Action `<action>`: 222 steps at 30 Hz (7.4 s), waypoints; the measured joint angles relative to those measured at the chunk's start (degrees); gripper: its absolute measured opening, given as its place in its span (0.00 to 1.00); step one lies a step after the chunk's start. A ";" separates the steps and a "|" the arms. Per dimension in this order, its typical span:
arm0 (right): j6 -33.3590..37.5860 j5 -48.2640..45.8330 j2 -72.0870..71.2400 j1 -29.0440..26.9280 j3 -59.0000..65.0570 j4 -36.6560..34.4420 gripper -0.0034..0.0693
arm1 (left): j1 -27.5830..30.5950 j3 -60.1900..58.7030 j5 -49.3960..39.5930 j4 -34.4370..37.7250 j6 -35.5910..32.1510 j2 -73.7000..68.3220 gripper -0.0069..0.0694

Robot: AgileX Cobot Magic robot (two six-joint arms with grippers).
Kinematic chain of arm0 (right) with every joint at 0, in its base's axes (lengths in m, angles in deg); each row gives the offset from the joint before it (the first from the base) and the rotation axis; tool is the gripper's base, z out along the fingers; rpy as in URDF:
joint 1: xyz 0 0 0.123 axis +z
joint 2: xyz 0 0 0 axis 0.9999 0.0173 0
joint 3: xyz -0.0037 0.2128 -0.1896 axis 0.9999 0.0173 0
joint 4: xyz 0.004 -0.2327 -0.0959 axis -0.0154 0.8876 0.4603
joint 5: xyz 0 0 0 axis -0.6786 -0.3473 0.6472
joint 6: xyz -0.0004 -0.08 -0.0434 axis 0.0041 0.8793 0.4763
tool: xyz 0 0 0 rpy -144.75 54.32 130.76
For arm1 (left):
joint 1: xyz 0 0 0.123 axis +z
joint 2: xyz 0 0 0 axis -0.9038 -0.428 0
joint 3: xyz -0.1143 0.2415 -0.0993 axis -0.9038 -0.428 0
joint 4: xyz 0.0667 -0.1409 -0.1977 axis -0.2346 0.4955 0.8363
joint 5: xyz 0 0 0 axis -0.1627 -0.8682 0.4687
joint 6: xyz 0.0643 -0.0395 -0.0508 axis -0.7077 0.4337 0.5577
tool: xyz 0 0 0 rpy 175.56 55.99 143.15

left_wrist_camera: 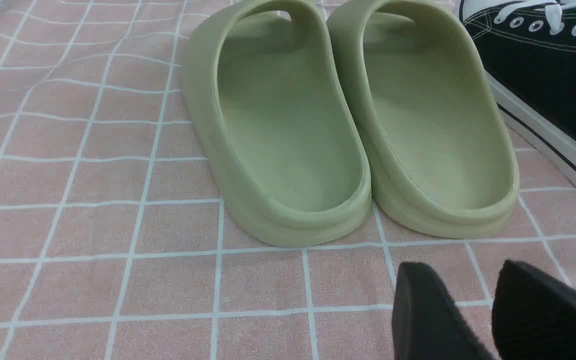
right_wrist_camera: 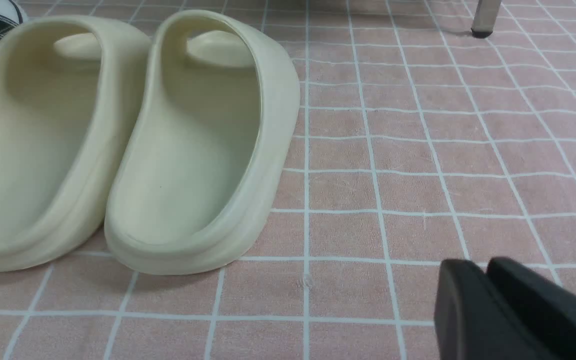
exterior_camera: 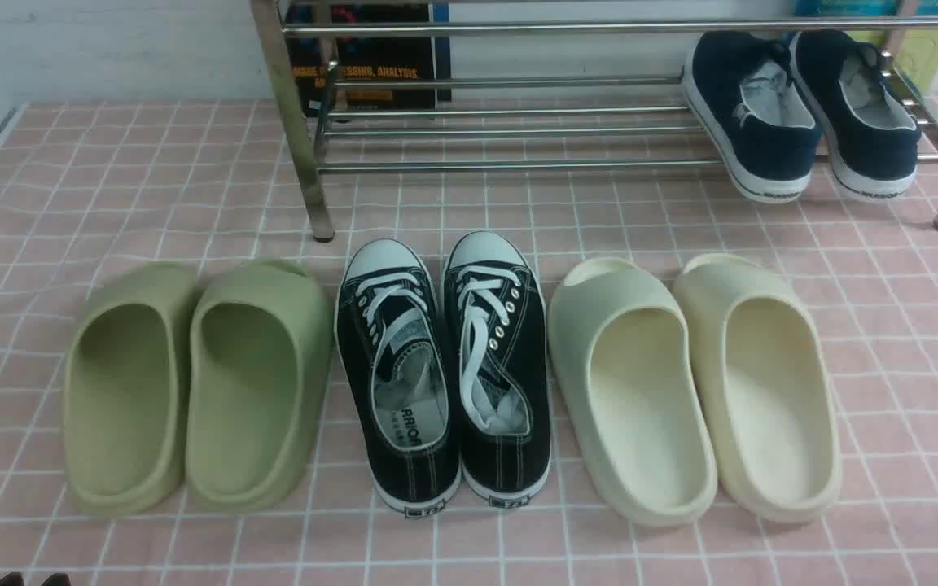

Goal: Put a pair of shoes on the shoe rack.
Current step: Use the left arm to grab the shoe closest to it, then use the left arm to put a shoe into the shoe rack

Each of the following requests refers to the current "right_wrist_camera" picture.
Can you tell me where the cream slipper left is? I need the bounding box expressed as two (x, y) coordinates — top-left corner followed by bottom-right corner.
(0, 14), (152, 272)

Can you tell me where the cream slipper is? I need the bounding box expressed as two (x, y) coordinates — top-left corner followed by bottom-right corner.
(103, 9), (301, 275)
(0, 14), (152, 272)

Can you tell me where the cream slipper right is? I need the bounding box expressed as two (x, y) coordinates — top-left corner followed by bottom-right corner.
(103, 9), (301, 275)

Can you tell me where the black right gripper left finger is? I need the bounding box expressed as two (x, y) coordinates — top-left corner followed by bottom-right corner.
(434, 259), (557, 360)

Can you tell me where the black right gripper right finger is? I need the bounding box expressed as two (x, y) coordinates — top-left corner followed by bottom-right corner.
(486, 257), (576, 360)

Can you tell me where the metal shoe rack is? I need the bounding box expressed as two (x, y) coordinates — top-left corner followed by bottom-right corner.
(471, 0), (502, 39)

